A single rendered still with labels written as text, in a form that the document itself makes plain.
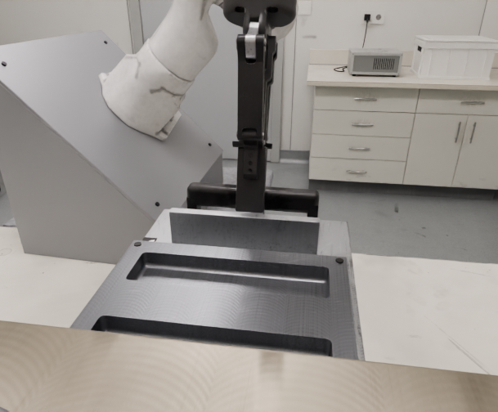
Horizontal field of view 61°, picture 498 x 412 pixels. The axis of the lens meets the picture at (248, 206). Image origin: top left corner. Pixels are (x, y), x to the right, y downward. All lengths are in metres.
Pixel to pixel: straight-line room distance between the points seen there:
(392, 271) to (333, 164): 2.00
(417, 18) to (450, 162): 0.99
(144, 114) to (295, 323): 0.64
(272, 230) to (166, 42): 0.51
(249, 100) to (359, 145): 2.35
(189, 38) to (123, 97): 0.18
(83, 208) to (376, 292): 0.53
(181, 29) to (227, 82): 2.44
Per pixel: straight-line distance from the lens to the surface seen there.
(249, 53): 0.41
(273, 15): 0.46
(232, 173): 1.19
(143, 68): 0.86
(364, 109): 2.68
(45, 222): 0.86
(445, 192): 3.04
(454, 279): 0.84
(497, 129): 2.90
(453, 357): 0.69
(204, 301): 0.33
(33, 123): 0.78
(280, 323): 0.31
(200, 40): 0.82
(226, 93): 3.27
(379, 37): 3.20
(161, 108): 0.88
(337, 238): 0.46
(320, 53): 3.14
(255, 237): 0.42
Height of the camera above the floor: 1.21
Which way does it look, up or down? 27 degrees down
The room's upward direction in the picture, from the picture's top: straight up
